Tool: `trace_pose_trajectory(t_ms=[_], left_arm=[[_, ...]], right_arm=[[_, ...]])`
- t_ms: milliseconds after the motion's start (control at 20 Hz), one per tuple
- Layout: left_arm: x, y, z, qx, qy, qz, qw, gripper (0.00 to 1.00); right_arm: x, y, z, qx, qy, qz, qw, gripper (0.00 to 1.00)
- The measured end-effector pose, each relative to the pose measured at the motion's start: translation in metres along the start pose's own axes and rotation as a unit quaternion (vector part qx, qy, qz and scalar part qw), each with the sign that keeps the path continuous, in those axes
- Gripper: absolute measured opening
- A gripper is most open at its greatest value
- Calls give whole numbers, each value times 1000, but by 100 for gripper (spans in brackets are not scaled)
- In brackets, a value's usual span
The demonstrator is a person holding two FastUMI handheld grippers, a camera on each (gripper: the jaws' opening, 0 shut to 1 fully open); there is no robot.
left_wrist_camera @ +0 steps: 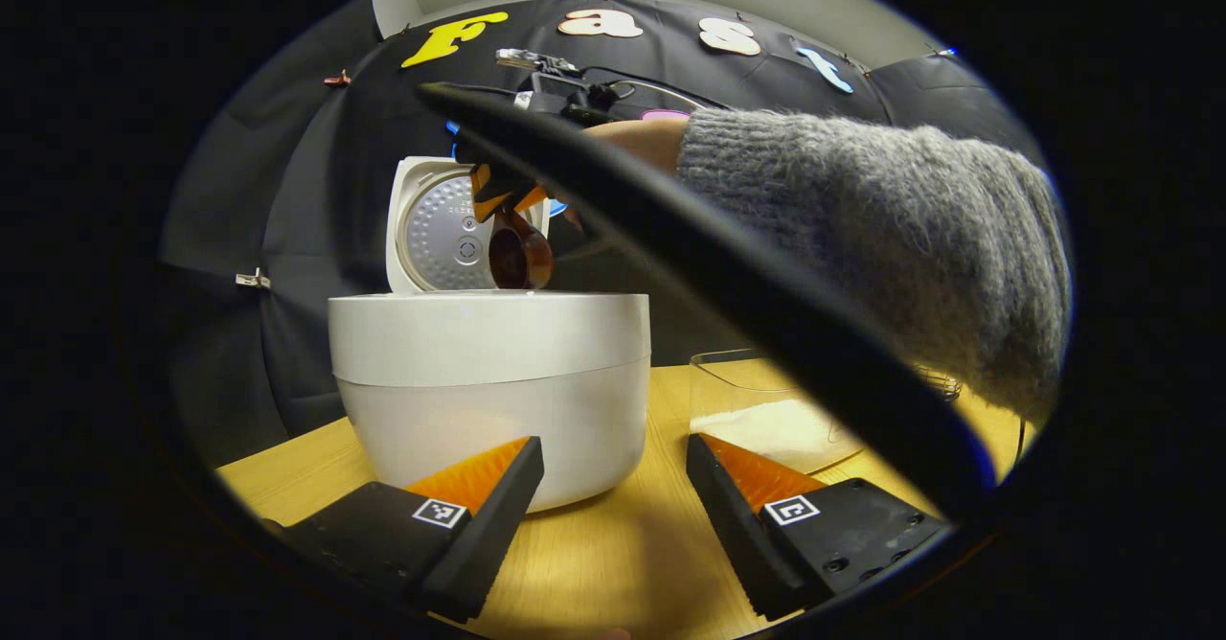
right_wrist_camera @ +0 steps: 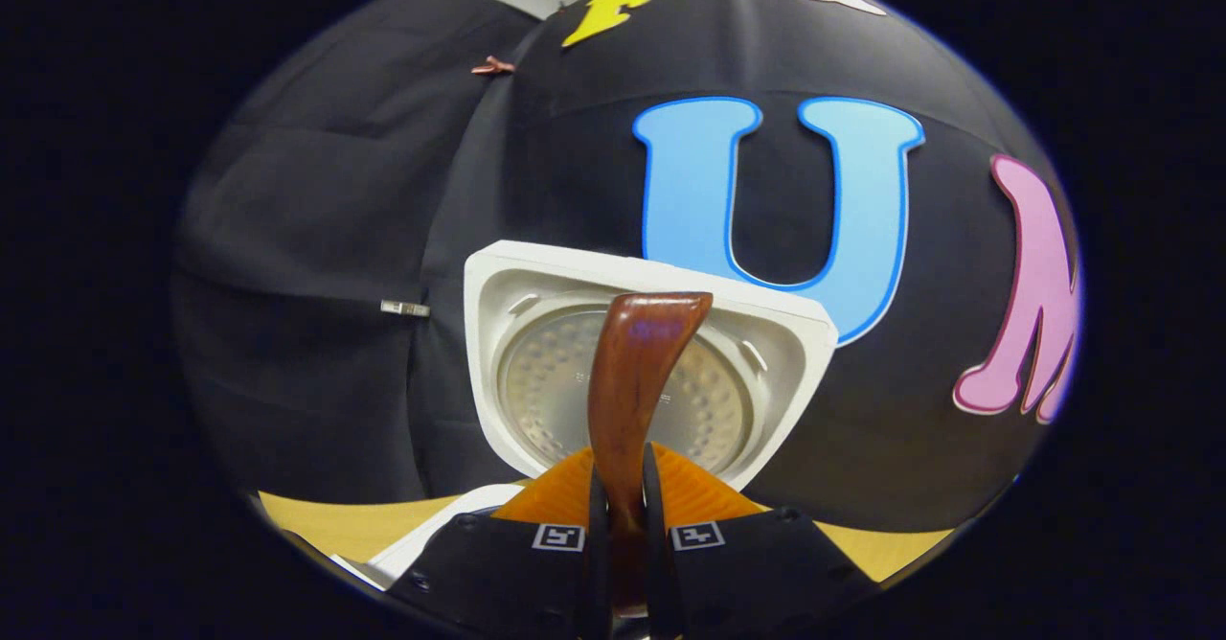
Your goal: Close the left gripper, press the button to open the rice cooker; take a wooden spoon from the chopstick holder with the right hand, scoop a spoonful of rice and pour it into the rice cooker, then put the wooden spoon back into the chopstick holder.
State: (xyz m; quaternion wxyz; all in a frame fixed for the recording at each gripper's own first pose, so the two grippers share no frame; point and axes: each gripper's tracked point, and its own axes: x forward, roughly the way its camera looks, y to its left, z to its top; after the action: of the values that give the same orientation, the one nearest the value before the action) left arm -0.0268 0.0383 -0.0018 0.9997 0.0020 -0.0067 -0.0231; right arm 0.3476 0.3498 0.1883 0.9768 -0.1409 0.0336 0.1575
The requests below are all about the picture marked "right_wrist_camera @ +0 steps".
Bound white rice cooker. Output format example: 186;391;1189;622
330;240;839;593

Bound brown wooden spoon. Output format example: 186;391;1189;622
587;292;715;617

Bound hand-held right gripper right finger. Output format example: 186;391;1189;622
640;442;877;640

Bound black backdrop cloth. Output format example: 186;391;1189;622
172;0;1083;531

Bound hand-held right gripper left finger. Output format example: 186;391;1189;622
388;446;614;640

